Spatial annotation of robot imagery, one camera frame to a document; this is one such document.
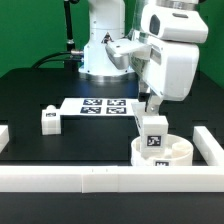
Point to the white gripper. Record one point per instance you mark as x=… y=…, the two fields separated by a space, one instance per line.
x=167 y=67

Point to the white round stool seat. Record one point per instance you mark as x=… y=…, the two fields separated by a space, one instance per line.
x=178 y=152

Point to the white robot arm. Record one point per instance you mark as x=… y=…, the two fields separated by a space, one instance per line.
x=168 y=20

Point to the white paper marker sheet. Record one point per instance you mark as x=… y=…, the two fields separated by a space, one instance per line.
x=97 y=107

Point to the white block at left edge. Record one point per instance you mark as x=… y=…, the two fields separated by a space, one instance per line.
x=4 y=136

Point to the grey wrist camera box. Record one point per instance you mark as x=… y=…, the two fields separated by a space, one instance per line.
x=120 y=51

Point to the white obstacle fence wall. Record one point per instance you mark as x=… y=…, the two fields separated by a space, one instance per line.
x=91 y=179

